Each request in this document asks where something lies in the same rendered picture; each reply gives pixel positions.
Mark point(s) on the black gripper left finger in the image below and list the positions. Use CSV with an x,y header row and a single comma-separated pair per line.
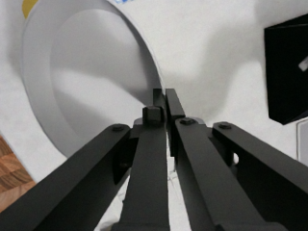
x,y
76,195

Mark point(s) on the blue and white checked towel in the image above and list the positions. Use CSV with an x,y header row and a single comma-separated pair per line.
x,y
121,2

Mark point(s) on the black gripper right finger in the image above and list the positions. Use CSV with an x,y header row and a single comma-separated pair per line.
x,y
272,192

